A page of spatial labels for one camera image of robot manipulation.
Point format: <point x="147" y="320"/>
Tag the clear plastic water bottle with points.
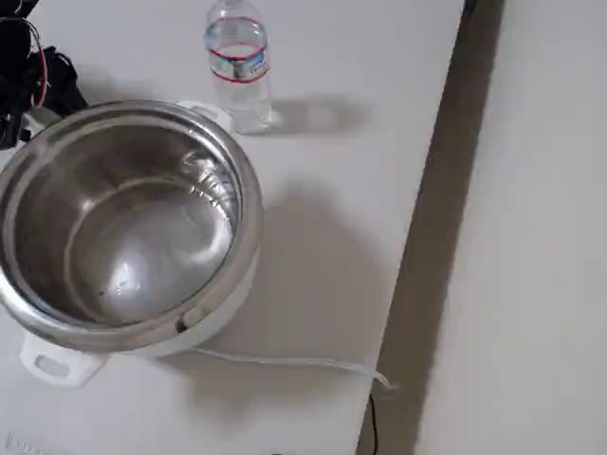
<point x="242" y="90"/>

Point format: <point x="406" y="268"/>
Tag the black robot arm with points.
<point x="14" y="57"/>

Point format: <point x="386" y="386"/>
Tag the white rice cooker body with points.
<point x="61" y="367"/>

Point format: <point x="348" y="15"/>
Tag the steel inner cooking pot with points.
<point x="142" y="246"/>

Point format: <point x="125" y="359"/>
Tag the white printed label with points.
<point x="33" y="445"/>

